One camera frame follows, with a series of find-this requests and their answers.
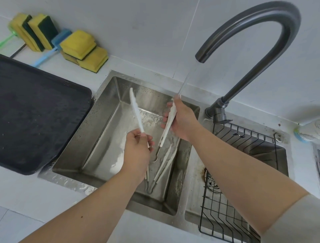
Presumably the white sleeve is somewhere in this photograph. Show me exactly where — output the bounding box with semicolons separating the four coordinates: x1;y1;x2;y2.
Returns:
259;194;320;243

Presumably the black wire dish rack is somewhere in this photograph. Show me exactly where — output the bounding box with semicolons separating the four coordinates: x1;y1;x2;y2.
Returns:
198;122;284;243

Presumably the person's right forearm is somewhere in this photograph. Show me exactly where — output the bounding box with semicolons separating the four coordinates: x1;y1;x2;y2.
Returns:
192;130;310;236

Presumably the person's left forearm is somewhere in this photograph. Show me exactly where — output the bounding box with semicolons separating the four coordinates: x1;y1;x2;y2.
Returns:
19;172;143;243

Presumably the white plastic knife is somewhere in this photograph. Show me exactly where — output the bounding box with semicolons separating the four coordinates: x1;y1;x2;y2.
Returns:
156;148;179;185
152;144;173;181
129;87;150;149
159;99;177;149

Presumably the white blue container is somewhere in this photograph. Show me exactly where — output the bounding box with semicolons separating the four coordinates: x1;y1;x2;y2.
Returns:
293;120;320;144

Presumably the green handled brush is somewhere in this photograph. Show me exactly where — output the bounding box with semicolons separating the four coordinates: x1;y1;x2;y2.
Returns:
0;27;17;51

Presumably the person's right hand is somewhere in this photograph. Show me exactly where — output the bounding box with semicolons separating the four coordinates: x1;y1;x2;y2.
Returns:
161;97;204;142

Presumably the stainless steel double sink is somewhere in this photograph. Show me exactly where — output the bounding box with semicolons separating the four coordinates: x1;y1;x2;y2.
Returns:
37;70;291;243

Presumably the blue handled sponge brush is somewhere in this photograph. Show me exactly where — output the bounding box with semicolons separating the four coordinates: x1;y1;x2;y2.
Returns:
31;29;73;68

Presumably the grey curved faucet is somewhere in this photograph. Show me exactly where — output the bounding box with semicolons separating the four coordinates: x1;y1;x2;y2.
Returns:
195;1;302;125

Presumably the metal sink drain strainer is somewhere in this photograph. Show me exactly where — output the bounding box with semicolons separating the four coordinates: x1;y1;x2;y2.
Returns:
203;167;221;194

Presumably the black plastic tray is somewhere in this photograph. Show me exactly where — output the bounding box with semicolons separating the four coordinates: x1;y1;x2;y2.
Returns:
0;54;93;176

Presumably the person's left hand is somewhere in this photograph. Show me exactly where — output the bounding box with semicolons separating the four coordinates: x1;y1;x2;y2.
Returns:
120;129;155;186

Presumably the water stream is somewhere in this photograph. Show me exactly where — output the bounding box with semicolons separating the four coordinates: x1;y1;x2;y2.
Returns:
177;60;198;98

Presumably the yellow green sponge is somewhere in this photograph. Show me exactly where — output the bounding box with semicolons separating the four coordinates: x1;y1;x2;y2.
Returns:
79;46;109;74
8;13;34;51
27;14;60;52
61;51;81;66
59;30;97;61

